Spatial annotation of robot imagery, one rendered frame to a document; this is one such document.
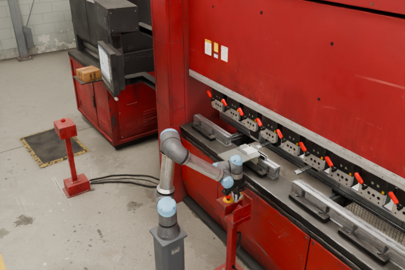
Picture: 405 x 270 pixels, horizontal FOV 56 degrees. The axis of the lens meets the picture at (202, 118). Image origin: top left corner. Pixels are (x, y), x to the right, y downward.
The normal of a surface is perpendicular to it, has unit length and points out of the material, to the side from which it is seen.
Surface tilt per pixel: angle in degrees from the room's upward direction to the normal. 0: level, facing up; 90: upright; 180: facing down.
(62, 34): 90
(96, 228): 0
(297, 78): 90
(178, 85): 90
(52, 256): 0
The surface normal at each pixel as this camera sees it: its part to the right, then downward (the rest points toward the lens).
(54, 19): 0.58, 0.36
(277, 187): 0.00, -0.90
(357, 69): -0.83, 0.25
